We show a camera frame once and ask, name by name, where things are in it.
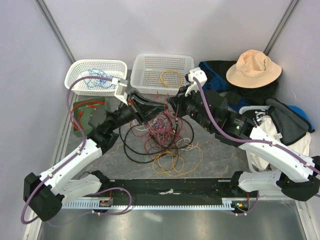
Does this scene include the blue and black garment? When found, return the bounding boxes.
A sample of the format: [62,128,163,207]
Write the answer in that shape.
[198,60,279,112]

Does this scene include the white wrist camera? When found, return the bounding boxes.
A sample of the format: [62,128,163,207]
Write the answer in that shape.
[111,77,128,105]
[185,67,207,97]

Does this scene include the rounded white perforated basket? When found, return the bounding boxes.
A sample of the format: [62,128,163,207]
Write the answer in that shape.
[64,59,128,97]

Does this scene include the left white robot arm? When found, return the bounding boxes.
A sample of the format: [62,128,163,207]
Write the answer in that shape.
[20,91,164,225]

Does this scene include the thin dark red wire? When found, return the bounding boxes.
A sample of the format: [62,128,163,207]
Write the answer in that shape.
[132,91,186,156]

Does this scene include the thin light blue wire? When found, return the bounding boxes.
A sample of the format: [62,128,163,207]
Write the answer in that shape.
[80,67,120,90]

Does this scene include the thick black cable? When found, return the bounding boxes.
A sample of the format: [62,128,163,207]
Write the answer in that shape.
[118,104,195,164]

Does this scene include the grey black-trimmed garment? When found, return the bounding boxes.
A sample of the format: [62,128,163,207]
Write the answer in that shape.
[265,98,315,146]

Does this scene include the white shirt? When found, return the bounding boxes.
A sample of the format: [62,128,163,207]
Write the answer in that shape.
[250,115,311,172]

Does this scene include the beige bucket hat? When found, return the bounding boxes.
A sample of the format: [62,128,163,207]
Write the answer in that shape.
[226,49,282,89]

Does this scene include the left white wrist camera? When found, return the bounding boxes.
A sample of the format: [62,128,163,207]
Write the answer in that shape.
[111,77,128,105]

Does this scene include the red ethernet cable large loop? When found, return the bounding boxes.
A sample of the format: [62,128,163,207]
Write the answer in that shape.
[71,100,105,130]

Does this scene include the thin white wire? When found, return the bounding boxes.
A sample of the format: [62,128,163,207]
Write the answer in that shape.
[131,117,200,152]

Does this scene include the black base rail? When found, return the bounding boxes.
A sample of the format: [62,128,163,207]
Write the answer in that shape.
[99,178,258,207]

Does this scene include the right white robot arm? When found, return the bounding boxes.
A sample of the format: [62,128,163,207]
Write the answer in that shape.
[167,86,320,202]

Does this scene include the thin yellow wire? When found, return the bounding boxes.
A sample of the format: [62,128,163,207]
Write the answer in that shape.
[143,56,205,177]

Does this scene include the black printed shirt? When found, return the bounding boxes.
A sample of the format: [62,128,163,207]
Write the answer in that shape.
[253,109,272,126]

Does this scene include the thin brown wire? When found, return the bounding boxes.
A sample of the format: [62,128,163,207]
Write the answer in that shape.
[144,129,191,161]

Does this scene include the thin pink wire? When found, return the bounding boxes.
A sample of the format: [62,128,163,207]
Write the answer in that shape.
[147,109,181,146]

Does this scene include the yellow ethernet patch cable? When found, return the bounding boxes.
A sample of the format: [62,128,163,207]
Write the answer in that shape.
[160,69,184,89]

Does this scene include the green plastic tray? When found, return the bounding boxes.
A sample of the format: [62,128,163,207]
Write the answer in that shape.
[72,96,108,139]

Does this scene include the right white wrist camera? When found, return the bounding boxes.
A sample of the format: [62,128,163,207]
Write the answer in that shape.
[185,67,207,97]

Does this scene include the aluminium corner post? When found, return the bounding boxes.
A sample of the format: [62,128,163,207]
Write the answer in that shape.
[34,0,76,64]
[263,0,301,56]

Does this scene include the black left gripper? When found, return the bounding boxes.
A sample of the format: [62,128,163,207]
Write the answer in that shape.
[108,90,168,131]

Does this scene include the aluminium corner post right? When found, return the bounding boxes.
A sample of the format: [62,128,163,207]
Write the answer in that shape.
[263,0,301,56]

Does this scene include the aluminium corner post left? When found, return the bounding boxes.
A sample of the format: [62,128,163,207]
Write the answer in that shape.
[34,0,76,64]

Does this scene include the white laundry basket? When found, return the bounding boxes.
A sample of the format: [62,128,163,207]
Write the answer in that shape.
[238,105,313,173]

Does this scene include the rectangular white perforated basket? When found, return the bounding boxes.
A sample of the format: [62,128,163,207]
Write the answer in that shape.
[130,54,195,96]

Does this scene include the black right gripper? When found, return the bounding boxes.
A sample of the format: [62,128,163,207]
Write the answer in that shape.
[167,83,214,132]

